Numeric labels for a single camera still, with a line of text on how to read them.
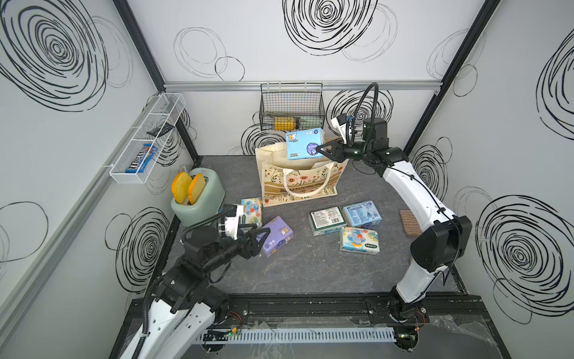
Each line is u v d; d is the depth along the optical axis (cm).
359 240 85
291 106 99
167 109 92
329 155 72
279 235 86
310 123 87
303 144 74
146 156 68
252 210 93
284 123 87
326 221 89
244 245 56
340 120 67
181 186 81
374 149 62
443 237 45
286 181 81
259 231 58
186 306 45
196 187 81
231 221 58
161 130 76
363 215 91
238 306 76
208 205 84
